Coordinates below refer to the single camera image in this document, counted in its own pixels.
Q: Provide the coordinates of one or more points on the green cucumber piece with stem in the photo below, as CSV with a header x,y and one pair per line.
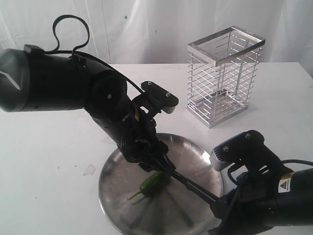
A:
x,y
152,185

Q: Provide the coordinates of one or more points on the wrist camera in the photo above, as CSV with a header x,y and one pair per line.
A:
x,y
156,99
248,149

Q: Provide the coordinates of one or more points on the chrome wire utensil basket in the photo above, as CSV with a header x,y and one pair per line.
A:
x,y
222,68

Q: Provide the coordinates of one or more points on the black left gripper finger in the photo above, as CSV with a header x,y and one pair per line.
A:
x,y
159,161

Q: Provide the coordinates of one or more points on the round steel plate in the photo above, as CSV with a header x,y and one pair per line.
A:
x,y
173,211

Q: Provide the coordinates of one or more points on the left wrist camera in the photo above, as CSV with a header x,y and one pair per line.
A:
x,y
156,99

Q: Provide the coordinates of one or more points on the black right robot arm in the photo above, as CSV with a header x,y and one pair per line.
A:
x,y
289,203

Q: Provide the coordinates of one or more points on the white backdrop curtain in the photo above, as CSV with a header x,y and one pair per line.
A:
x,y
158,31

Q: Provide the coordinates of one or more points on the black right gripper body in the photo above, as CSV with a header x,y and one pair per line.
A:
x,y
234,221

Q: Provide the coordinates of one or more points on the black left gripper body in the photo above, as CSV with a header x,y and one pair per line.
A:
x,y
138,135

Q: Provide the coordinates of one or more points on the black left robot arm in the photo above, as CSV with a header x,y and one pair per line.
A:
x,y
31,80

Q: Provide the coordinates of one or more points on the black handled knife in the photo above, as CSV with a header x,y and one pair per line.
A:
x,y
201,192

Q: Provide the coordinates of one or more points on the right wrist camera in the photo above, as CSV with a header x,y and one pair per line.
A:
x,y
248,149

